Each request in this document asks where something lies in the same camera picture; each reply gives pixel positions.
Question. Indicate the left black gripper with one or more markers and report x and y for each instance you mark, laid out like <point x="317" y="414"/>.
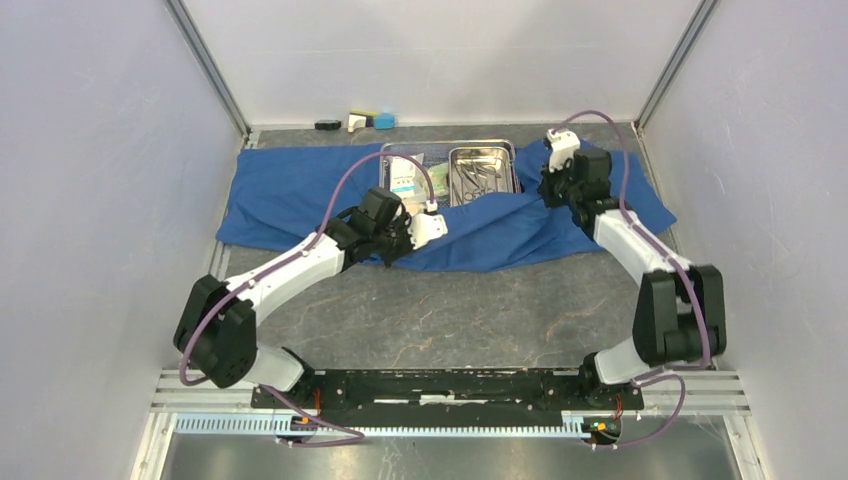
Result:
<point x="402" y="222"/>

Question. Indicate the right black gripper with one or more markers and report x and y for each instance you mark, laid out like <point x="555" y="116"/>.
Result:
<point x="549" y="178"/>

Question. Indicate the blue surgical wrap cloth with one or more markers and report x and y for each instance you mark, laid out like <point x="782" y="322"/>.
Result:
<point x="278" y="196"/>

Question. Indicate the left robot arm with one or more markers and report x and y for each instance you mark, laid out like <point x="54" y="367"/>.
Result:
<point x="217" y="334"/>

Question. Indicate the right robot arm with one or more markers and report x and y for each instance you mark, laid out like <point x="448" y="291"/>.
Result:
<point x="680" y="315"/>

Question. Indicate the steel surgical instruments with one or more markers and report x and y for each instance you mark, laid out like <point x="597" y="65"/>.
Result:
<point x="474" y="179"/>

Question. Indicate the white sterile packet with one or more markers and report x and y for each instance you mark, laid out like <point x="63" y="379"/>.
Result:
<point x="406" y="180"/>

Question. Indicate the green sterile packet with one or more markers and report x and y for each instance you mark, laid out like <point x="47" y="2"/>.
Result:
<point x="439" y="176"/>

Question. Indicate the metal mesh tray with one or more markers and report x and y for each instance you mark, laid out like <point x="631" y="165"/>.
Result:
<point x="434" y="152"/>

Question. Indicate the cyan blue block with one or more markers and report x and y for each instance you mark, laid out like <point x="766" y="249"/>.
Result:
<point x="384" y="121"/>

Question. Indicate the white and yellow block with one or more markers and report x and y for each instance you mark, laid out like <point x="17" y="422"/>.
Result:
<point x="358" y="119"/>

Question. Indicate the small black block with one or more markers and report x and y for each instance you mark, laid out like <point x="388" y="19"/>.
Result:
<point x="327" y="125"/>

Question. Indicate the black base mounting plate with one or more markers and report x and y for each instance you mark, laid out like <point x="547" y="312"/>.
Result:
<point x="477" y="398"/>

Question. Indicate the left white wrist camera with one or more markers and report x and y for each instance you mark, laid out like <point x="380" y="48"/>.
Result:
<point x="425" y="228"/>

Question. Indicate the slotted cable duct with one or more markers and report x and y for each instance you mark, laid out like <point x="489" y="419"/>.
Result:
<point x="289" y="425"/>

